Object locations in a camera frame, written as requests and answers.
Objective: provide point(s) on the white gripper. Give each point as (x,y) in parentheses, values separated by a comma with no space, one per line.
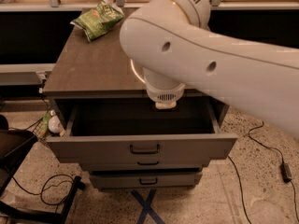
(165,96)

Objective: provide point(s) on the grey top drawer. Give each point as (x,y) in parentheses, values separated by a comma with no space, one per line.
(131,130)

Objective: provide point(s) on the grey drawer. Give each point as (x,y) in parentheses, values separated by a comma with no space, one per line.
(143,180)
(131,130)
(141,166)

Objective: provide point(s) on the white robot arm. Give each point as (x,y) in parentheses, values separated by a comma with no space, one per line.
(171,38)

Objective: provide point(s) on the grey drawer cabinet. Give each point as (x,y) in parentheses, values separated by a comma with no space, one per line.
(92,71)

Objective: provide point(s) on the grey bottom drawer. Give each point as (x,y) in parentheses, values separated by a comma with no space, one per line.
(143,180)

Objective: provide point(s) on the grey middle drawer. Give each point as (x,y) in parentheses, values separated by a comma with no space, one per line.
(141,166)

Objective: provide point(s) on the green chip bag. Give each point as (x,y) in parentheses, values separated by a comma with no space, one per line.
(99,20)

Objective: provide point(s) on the wire basket with items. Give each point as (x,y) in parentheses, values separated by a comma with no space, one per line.
(48,126)

